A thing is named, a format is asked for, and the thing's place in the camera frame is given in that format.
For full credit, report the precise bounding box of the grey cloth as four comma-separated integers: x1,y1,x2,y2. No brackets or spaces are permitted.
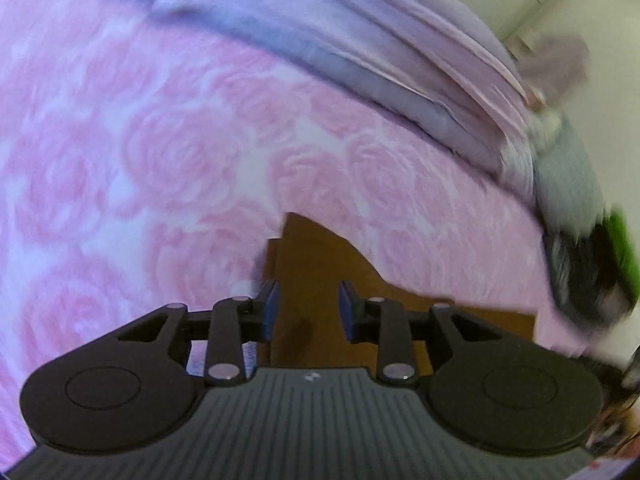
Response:
532,112,608,241

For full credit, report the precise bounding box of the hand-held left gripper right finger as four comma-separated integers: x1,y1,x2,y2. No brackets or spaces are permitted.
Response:
338,280,503,387

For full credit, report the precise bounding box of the black cloth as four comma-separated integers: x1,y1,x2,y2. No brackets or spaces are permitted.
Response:
542,227,632,332

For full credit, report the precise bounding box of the folded lilac quilt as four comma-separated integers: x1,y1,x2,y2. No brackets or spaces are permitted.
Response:
150,0,538,178

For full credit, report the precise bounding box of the mauve cloth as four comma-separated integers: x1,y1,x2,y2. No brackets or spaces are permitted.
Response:
517,34,592,108

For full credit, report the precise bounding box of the green cloth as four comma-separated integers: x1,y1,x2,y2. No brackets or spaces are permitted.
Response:
599,207,632,288

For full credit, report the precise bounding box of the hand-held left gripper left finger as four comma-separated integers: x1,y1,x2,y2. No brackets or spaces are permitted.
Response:
117,279,279,387

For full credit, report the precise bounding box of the brown shirt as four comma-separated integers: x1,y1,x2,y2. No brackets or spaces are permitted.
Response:
262,211,537,377

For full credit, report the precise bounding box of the pink floral blanket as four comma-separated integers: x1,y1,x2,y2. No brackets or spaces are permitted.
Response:
0,0,608,456

